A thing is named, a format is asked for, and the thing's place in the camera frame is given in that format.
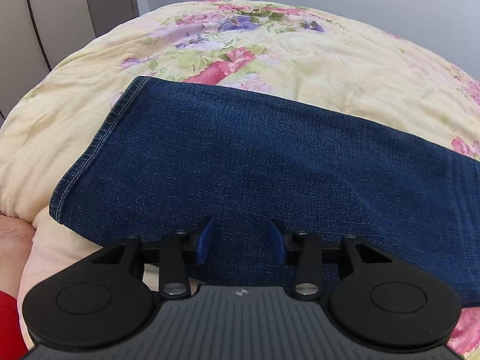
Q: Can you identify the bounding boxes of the dark blue denim jeans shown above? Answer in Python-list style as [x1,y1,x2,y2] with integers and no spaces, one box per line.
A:
[49,76,479,306]

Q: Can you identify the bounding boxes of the cream floral quilt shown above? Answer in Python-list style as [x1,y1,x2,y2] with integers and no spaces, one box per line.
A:
[1,0,479,351]

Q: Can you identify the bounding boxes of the red garment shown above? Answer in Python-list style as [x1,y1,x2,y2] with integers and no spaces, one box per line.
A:
[0,292,28,360]

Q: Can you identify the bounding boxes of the beige drawer cabinet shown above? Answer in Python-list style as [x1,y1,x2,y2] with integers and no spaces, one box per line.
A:
[1,0,139,118]

